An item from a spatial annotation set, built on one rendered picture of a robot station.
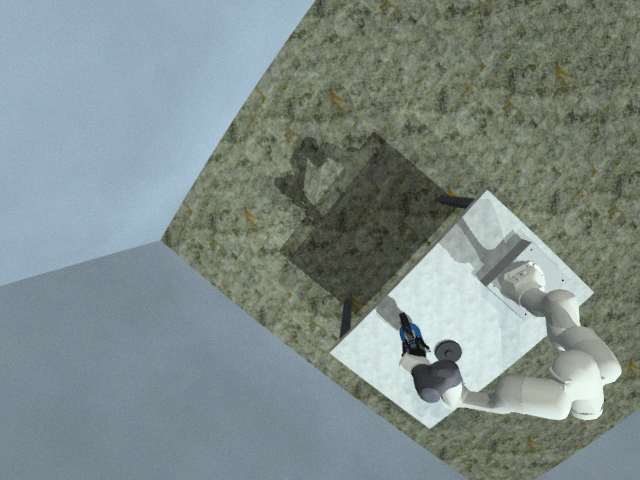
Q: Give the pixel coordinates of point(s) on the dark grey round disk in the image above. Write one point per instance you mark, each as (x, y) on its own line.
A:
(448, 350)

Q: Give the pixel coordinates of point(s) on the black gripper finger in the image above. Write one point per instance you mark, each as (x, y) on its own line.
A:
(404, 346)
(417, 340)

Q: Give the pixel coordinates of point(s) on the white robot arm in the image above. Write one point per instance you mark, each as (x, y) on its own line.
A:
(576, 377)

